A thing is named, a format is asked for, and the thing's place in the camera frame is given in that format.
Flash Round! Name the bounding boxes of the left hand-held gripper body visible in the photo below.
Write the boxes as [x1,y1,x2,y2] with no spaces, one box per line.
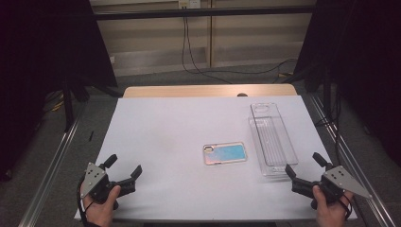
[79,162,121,203]

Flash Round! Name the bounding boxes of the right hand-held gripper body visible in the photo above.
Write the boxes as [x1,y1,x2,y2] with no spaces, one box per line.
[311,166,373,202]

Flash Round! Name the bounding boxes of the blue phone case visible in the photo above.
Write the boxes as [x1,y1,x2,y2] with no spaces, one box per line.
[202,141,248,166]

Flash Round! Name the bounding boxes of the person's left hand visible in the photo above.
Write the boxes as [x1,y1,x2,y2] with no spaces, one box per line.
[80,184,122,227]

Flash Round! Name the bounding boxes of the person's right hand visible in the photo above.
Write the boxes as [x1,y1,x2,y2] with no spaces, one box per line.
[311,184,354,227]

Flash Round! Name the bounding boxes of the white table sheet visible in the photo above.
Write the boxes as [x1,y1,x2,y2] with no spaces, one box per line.
[74,95,357,221]

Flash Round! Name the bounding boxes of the clear plastic box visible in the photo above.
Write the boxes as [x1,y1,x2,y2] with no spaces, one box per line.
[250,102,299,167]

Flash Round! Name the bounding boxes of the black metal stand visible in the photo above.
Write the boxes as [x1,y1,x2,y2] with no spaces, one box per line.
[61,74,94,133]

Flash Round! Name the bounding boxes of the black curtain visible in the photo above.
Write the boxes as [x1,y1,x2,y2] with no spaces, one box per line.
[0,0,118,182]
[291,0,401,166]

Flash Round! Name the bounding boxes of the black horizontal bar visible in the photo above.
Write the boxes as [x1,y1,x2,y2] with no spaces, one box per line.
[94,5,317,21]

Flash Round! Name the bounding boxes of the metal floor rail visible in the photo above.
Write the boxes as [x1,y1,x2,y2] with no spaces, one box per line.
[18,102,88,227]
[306,94,397,227]

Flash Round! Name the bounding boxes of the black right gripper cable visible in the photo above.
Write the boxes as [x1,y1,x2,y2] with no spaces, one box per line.
[341,192,354,221]

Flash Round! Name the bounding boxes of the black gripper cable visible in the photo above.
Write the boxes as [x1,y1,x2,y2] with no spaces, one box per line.
[76,176,90,227]
[341,192,354,221]

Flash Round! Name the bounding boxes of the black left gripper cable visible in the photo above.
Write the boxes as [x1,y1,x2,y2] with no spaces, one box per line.
[76,176,90,227]

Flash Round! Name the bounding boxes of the black floor cable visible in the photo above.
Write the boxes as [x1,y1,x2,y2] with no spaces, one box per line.
[201,58,299,77]

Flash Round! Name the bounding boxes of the black hanging wall cable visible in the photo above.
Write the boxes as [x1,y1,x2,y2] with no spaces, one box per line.
[181,16,234,85]

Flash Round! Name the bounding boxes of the white wall socket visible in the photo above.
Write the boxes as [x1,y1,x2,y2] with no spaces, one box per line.
[178,0,201,9]

